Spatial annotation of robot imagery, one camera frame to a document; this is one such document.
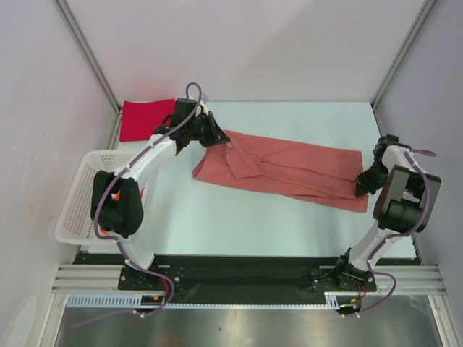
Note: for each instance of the aluminium frame post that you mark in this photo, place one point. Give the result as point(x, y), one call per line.
point(411, 37)
point(82, 43)

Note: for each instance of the right aluminium frame post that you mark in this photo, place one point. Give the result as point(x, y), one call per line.
point(411, 37)

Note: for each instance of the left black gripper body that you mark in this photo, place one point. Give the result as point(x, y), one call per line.
point(202, 130)

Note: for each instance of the white plastic basket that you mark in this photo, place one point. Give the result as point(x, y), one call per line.
point(79, 199)

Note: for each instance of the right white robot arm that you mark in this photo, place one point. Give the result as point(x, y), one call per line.
point(408, 194)

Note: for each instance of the left aluminium frame post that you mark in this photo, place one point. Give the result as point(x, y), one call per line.
point(82, 43)

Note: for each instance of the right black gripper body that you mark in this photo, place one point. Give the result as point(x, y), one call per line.
point(372, 178)

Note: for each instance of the orange t shirt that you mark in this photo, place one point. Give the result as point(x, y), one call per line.
point(122, 213)

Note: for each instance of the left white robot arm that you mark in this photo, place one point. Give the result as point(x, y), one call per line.
point(143, 167)

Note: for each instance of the salmon pink t shirt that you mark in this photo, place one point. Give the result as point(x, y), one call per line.
point(312, 173)

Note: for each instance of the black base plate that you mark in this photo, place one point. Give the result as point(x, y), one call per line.
point(249, 280)

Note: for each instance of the folded red t shirt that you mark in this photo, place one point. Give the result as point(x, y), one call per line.
point(139, 120)

